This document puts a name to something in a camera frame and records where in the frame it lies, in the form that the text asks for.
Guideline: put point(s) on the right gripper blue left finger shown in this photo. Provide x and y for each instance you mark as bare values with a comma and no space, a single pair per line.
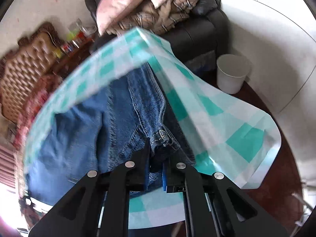
147,170

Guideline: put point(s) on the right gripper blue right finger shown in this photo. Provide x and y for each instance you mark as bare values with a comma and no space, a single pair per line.
164,175

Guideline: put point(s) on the blue denim jeans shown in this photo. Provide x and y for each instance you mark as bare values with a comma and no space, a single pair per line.
103,132

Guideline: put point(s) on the teal white checkered tablecloth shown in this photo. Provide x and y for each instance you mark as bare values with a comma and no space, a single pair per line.
225,134

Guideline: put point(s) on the white waste bin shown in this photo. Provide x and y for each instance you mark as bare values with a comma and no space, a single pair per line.
231,72

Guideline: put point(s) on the red floral bed quilt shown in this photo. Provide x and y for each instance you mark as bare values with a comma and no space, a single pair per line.
43,89

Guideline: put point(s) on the black leather armchair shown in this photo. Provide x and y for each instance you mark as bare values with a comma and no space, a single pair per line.
196,41

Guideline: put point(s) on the dark wooden nightstand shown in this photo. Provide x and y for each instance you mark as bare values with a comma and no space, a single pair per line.
68,63

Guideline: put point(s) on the yellow lidded jar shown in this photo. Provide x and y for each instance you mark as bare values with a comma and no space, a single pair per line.
58,53

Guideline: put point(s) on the plaid beige folded blanket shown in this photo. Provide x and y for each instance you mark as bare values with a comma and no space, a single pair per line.
159,21

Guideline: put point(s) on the green crumpled bag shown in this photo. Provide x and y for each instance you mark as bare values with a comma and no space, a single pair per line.
71,35

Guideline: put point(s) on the tufted tan leather headboard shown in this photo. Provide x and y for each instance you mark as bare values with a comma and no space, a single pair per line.
23,67

